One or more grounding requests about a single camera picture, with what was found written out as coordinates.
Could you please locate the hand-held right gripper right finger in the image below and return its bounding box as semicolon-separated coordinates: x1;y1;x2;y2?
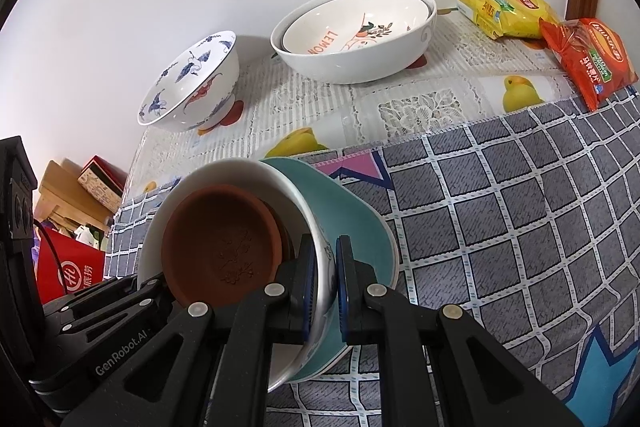
335;233;586;427

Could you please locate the lace fruit print tablecloth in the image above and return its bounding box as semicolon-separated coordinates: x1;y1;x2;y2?
122;9;581;202

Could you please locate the orange chips bag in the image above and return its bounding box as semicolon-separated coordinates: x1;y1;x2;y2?
538;18;640;112

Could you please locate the blue crane pattern bowl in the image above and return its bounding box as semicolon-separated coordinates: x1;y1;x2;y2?
137;31;241;131

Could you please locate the yellow chips bag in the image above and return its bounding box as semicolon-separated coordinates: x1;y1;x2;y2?
456;0;561;40

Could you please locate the white orange print bowl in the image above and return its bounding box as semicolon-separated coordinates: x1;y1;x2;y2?
281;0;432;56

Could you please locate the plain white bowl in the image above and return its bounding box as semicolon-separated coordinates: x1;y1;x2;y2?
137;158;337;394

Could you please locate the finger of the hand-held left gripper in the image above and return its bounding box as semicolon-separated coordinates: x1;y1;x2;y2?
42;271;174;334

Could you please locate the red patterned gift box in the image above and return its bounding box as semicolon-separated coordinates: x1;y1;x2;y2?
77;155;128;212

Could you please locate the large white bowl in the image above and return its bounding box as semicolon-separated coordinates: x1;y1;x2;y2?
270;0;438;85

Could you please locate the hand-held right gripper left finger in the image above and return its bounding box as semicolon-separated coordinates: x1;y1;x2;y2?
60;233;318;427

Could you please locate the red paper bag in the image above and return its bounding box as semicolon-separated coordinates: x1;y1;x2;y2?
36;229;107;303

